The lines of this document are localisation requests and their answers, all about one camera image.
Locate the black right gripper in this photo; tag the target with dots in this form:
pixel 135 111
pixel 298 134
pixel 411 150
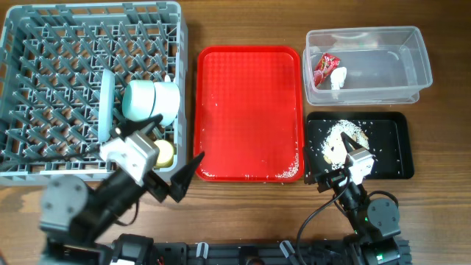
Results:
pixel 330 179

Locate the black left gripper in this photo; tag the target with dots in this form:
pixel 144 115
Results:
pixel 179 182

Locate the yellow plastic cup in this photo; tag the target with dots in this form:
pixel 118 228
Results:
pixel 166 154

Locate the leftover rice and food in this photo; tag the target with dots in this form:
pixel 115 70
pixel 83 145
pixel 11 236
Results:
pixel 333 150

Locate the mint green bowl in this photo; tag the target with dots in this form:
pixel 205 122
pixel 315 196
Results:
pixel 138 100

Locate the light blue bowl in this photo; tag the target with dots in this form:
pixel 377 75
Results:
pixel 167 101

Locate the white tissue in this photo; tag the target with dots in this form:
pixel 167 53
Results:
pixel 337 78

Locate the light blue plate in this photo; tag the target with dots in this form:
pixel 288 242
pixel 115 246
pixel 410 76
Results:
pixel 106 105

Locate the red strawberry cake wrapper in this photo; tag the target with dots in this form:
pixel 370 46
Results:
pixel 324 68

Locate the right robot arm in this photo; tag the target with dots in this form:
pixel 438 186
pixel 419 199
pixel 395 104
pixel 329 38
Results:
pixel 373 216

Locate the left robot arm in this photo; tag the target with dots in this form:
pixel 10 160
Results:
pixel 74 215

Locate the black waste tray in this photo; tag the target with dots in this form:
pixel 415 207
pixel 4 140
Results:
pixel 388 141

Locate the clear plastic waste bin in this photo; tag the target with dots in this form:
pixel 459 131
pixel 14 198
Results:
pixel 385 65

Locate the grey dishwasher rack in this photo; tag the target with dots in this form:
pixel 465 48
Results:
pixel 53 58

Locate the spilled rice on tray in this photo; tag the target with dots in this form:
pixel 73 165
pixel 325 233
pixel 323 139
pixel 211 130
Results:
pixel 291 172

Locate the red plastic tray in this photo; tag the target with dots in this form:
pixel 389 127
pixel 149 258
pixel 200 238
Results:
pixel 248 113

